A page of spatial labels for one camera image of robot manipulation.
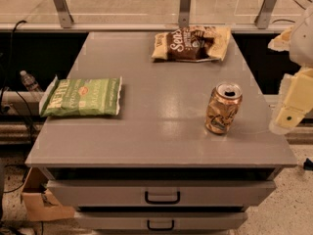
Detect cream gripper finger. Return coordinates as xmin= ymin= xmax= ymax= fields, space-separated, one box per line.
xmin=268 ymin=26 xmax=292 ymax=52
xmin=269 ymin=68 xmax=313 ymax=135

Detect orange soda can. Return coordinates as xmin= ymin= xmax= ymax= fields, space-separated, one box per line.
xmin=205 ymin=82 xmax=243 ymax=134

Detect brown chip bag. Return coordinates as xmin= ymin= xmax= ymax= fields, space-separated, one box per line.
xmin=152 ymin=25 xmax=231 ymax=63

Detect green chip bag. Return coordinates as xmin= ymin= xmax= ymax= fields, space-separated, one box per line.
xmin=39 ymin=77 xmax=122 ymax=117

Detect dark object on floor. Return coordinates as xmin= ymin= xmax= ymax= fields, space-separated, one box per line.
xmin=303 ymin=159 xmax=313 ymax=170

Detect upper grey drawer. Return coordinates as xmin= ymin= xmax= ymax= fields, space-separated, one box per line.
xmin=48 ymin=180 xmax=276 ymax=207

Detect grey drawer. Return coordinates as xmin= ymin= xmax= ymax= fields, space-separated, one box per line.
xmin=74 ymin=212 xmax=247 ymax=232
xmin=48 ymin=180 xmax=276 ymax=207

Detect lower grey drawer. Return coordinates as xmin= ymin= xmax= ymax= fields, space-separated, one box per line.
xmin=74 ymin=212 xmax=247 ymax=232

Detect clear plastic water bottle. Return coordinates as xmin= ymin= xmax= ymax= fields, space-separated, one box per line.
xmin=20 ymin=70 xmax=43 ymax=102

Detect cardboard box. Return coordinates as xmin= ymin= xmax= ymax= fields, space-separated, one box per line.
xmin=22 ymin=168 xmax=74 ymax=221

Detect right metal bracket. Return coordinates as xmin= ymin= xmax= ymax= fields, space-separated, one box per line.
xmin=254 ymin=0 xmax=277 ymax=29

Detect metal bracket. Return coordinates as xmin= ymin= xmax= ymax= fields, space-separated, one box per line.
xmin=53 ymin=0 xmax=73 ymax=28
xmin=178 ymin=0 xmax=192 ymax=27
xmin=254 ymin=0 xmax=277 ymax=29

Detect middle metal bracket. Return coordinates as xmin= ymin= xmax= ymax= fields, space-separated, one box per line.
xmin=178 ymin=0 xmax=192 ymax=27

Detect left metal bracket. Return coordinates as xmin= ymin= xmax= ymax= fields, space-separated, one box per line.
xmin=53 ymin=0 xmax=73 ymax=28

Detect black cable left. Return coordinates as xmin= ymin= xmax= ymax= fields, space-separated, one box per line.
xmin=0 ymin=19 xmax=37 ymax=194

